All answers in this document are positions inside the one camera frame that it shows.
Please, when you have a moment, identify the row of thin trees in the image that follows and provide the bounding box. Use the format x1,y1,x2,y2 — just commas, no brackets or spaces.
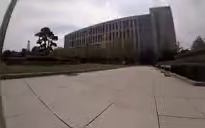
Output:
53,39,141,64

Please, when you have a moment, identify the pale concrete slab pavement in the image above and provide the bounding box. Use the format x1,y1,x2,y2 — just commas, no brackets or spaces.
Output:
0,65,205,128

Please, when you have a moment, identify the large curved grey building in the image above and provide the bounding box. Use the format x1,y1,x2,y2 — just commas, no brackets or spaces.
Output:
63,5,177,64

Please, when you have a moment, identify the tall dark tree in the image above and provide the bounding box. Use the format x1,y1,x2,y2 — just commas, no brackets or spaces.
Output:
34,26,59,56

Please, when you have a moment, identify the flat grass field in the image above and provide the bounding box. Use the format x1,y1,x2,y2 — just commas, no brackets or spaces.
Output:
0,63,131,80

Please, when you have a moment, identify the low dark hedge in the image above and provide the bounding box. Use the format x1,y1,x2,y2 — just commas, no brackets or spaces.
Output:
1,54,81,65

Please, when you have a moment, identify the thin tower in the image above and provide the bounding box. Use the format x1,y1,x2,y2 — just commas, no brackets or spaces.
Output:
26,40,31,52

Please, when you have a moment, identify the grey concrete kerb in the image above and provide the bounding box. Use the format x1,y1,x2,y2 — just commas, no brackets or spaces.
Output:
154,65,205,88

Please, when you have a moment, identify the grass slope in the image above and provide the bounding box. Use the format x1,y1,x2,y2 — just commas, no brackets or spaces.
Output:
156,49,205,66

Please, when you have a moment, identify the dark green hedge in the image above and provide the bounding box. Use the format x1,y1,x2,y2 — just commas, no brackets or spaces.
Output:
169,62,205,83

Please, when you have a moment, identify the group of trees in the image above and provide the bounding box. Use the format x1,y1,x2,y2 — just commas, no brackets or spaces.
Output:
189,35,205,53

